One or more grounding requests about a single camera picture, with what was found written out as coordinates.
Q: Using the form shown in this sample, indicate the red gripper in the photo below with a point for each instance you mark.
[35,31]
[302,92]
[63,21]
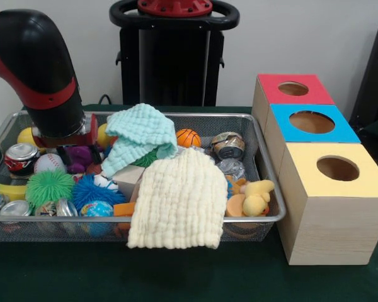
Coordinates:
[66,142]

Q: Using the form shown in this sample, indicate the mint waffle cloth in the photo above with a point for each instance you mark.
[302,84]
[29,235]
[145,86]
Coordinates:
[138,132]

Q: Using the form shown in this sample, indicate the cream waffle cloth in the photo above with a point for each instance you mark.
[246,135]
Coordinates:
[176,201]

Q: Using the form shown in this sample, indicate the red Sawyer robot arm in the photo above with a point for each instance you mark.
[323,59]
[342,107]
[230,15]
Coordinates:
[34,47]

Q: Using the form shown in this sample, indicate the shallow mesh bin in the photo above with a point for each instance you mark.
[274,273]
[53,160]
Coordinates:
[50,229]

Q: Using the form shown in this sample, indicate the wooden box with three holes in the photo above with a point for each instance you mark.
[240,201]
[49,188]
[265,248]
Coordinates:
[334,226]

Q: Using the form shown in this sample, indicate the purple knobby ball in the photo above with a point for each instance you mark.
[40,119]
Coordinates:
[80,157]

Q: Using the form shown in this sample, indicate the white baseball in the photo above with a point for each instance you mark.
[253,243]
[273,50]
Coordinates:
[48,163]

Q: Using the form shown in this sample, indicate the blue spiky ball with eyes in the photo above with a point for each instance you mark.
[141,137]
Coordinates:
[91,193]

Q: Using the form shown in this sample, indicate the green spiky ball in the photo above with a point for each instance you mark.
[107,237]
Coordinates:
[48,188]

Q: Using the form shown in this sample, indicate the globe print ball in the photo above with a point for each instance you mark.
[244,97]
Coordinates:
[96,209]

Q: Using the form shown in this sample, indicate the orange basketball toy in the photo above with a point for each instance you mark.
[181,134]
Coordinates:
[189,137]

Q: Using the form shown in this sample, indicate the yellow plush duck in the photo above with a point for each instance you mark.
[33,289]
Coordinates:
[255,198]

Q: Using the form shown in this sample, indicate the black upright panel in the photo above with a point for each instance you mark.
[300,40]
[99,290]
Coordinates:
[375,72]

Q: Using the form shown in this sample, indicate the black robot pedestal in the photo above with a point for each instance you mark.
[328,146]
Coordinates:
[163,69]

